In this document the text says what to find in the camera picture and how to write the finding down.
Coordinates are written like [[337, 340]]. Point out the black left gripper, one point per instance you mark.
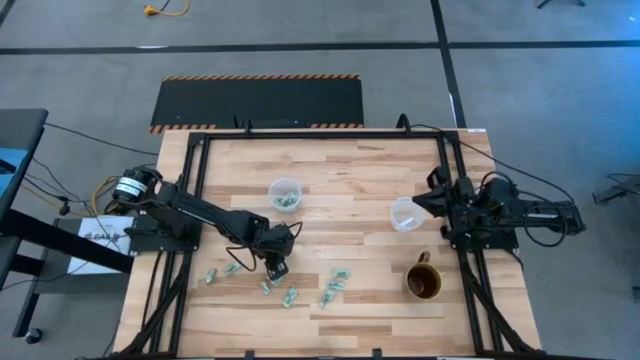
[[274, 242]]

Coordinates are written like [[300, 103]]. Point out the black desk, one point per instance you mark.
[[20, 130]]

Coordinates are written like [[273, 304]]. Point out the green stevia sweetener packet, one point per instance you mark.
[[265, 288], [285, 198], [278, 281], [342, 273], [290, 297], [295, 202], [336, 285], [211, 276], [327, 298], [287, 204], [232, 268], [291, 196], [278, 202]]

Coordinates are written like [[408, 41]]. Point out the white sweetener packet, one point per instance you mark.
[[406, 220]]

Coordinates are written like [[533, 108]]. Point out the black hazard-striped floor mat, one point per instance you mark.
[[260, 100]]

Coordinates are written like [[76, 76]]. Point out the blue lit screen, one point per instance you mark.
[[12, 172]]

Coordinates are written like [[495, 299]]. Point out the white printed paper sheet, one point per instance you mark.
[[107, 227]]

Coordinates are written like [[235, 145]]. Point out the grey desk base plate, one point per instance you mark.
[[55, 285]]

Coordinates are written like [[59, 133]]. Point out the black table-edge camera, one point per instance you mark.
[[272, 123]]

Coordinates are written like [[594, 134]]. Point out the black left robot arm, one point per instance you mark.
[[200, 207]]

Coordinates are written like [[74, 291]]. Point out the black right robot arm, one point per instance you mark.
[[500, 200]]

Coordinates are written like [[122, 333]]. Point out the clear plastic cup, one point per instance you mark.
[[277, 186], [402, 210]]

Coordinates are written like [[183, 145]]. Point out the grey floor stand leg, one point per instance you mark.
[[620, 190]]

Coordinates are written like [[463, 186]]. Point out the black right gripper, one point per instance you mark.
[[457, 200]]

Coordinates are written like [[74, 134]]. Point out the black caster wheel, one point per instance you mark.
[[33, 336]]

